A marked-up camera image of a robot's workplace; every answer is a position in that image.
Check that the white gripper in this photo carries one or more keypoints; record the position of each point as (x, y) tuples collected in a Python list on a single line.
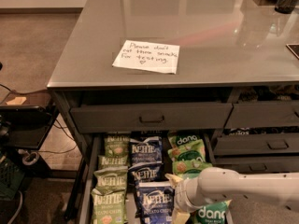
[(181, 196)]

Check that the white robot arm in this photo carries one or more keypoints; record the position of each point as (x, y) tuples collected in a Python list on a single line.
[(216, 184)]

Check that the front blue Kettle chip bag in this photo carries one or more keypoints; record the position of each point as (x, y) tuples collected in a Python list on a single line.
[(157, 202)]

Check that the blue kettle chip bag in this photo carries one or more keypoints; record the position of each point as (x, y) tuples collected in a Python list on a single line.
[(157, 202), (147, 149), (144, 172)]

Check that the green dang bag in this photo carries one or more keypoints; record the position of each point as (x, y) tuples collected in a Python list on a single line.
[(211, 213), (189, 168), (192, 151), (179, 138)]

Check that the middle blue Kettle chip bag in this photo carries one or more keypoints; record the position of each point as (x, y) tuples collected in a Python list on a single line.
[(144, 172)]

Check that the front green Dang bag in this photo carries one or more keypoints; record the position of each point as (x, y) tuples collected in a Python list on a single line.
[(211, 213)]

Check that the back blue Kettle chip bag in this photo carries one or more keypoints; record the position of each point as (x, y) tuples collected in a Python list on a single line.
[(147, 149)]

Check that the back green Dang bag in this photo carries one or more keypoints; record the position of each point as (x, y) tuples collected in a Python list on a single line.
[(179, 138)]

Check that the front green Kettle chip bag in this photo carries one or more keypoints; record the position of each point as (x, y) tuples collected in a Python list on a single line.
[(108, 208)]

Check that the green kettle chip bag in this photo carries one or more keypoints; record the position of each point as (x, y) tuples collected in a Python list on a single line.
[(111, 179), (104, 162), (108, 208), (116, 145)]

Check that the bottom right grey drawer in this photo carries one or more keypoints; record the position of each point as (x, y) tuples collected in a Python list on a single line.
[(260, 165)]

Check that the grey drawer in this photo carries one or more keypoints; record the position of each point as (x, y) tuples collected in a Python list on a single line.
[(264, 114), (257, 144), (146, 117), (260, 165)]

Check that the back green Kettle chip bag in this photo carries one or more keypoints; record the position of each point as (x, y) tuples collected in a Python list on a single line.
[(116, 145)]

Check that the open middle left drawer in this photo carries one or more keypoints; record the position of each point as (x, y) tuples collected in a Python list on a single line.
[(132, 205)]

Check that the top right grey drawer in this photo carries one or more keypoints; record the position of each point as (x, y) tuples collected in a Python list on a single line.
[(264, 114)]

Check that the grey metal drawer cabinet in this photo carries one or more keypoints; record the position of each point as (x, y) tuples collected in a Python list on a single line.
[(212, 66)]

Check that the middle right grey drawer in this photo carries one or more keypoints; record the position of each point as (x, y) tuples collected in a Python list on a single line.
[(257, 144)]

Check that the top left grey drawer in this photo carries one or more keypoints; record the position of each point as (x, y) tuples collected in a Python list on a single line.
[(146, 117)]

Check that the dark tablet on counter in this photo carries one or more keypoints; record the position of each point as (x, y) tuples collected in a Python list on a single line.
[(294, 49)]

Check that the handwritten white paper note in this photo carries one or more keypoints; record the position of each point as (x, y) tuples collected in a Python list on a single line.
[(154, 57)]

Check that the roll of tape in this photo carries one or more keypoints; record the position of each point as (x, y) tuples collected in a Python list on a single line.
[(30, 158)]

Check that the green plastic crate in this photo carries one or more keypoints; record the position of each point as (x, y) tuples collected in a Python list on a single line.
[(11, 177)]

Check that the black side table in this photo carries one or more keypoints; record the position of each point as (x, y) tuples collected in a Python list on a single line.
[(26, 120)]

